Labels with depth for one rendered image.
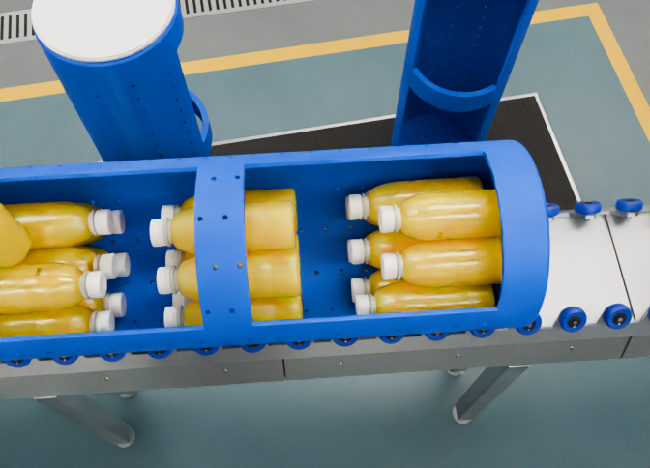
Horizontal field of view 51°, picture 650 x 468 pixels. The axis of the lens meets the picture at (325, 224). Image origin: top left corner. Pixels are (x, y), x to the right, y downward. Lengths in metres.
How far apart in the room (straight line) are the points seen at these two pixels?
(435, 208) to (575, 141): 1.67
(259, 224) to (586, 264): 0.61
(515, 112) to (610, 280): 1.21
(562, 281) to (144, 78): 0.88
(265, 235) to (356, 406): 1.19
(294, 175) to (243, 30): 1.71
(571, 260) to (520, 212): 0.36
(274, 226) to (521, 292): 0.35
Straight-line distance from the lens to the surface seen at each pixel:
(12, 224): 1.01
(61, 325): 1.05
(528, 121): 2.40
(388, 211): 0.96
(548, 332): 1.21
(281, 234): 0.94
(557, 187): 2.28
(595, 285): 1.27
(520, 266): 0.94
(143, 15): 1.41
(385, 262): 0.97
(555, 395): 2.18
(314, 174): 1.10
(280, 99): 2.54
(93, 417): 1.76
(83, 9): 1.45
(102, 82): 1.40
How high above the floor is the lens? 2.02
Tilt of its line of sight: 63 degrees down
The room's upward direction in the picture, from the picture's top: 1 degrees clockwise
